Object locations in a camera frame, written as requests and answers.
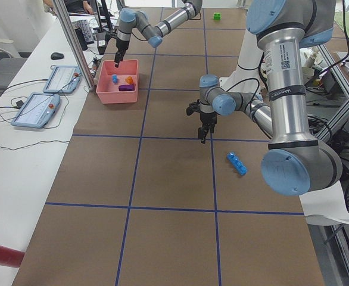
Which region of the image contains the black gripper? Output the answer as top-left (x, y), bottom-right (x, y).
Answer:
top-left (186, 101), bottom-right (217, 144)
top-left (108, 31), bottom-right (130, 67)

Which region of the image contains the orange block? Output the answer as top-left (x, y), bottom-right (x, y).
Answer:
top-left (125, 76), bottom-right (134, 85)

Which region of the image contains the purple block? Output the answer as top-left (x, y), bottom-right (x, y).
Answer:
top-left (118, 84), bottom-right (135, 92)

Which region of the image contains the long blue block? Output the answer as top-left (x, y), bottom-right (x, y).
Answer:
top-left (226, 152), bottom-right (247, 176)

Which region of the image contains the green block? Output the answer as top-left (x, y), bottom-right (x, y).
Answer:
top-left (213, 12), bottom-right (222, 21)

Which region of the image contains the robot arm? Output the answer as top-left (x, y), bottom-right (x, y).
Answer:
top-left (186, 1), bottom-right (342, 196)
top-left (114, 0), bottom-right (202, 67)

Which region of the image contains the pink plastic box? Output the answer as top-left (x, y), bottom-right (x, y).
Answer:
top-left (96, 60), bottom-right (139, 104)

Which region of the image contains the black keyboard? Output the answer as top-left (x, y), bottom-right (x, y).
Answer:
top-left (72, 20), bottom-right (94, 44)

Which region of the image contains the far teach pendant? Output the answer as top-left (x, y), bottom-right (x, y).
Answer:
top-left (43, 66), bottom-right (82, 94)

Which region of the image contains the teach pendant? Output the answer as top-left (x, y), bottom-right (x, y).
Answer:
top-left (11, 92), bottom-right (61, 129)
top-left (43, 66), bottom-right (82, 94)

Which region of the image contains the black computer mouse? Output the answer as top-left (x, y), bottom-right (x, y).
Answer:
top-left (51, 52), bottom-right (64, 60)

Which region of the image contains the near teach pendant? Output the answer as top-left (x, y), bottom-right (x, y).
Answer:
top-left (11, 92), bottom-right (61, 129)

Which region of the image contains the white paper sheet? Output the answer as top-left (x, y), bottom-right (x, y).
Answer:
top-left (299, 181), bottom-right (349, 226)

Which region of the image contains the red cylinder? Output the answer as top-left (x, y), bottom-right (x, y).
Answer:
top-left (0, 245), bottom-right (25, 268)

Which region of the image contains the white camera stand base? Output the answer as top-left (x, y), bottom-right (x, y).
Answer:
top-left (220, 30), bottom-right (263, 93)

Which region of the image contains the aluminium frame post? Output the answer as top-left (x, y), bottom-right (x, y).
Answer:
top-left (52, 0), bottom-right (95, 91)

